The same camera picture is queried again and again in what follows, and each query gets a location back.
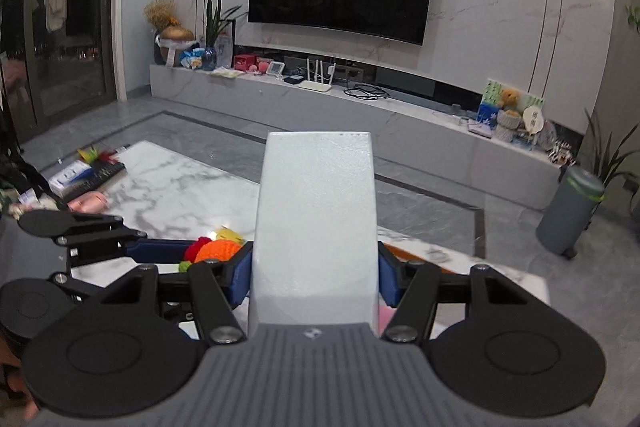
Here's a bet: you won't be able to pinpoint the person's left hand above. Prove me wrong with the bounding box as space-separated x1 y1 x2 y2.
0 332 41 425

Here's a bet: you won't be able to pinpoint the crochet orange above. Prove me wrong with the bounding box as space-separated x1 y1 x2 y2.
180 234 253 271

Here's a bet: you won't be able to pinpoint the colourful feather toy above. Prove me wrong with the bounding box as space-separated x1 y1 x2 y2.
75 147 119 166

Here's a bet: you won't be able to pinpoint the white router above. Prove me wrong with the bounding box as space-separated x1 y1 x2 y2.
299 57 335 92

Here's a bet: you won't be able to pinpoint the black cables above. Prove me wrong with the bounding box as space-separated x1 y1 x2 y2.
344 83 390 100

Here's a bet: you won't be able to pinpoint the tall leafy floor plant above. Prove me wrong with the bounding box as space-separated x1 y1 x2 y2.
582 107 640 194

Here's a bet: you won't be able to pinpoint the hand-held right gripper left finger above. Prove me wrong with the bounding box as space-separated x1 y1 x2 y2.
100 240 254 348

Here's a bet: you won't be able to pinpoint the glass ornament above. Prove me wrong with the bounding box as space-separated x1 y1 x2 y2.
542 119 564 152

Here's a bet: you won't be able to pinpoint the marble tv stand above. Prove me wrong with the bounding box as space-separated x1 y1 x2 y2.
150 63 561 210

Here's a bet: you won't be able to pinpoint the dried flower bouquet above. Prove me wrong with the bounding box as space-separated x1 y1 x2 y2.
144 0 181 65

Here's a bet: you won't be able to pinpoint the round white fan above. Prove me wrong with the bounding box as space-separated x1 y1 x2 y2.
521 107 545 142

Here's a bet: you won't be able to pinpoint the black remote control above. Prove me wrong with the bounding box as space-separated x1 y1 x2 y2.
65 162 126 200

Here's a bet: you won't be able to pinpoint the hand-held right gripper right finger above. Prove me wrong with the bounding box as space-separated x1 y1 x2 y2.
377 240 531 345

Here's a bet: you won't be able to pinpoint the glass sliding door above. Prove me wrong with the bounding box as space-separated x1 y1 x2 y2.
0 0 122 144

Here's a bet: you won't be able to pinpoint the snake plant in blue vase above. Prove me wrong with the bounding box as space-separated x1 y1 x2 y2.
201 0 249 70

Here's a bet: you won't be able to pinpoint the white blue product box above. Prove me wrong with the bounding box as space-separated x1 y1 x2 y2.
48 159 94 196

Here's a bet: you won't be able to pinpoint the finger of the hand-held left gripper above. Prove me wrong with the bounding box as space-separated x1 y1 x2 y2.
64 239 190 269
16 209 148 249

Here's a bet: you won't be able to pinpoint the bamboo picture panel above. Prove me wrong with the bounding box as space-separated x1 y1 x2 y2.
477 78 546 142

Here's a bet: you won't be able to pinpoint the grey trash can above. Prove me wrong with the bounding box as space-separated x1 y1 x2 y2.
536 166 606 260

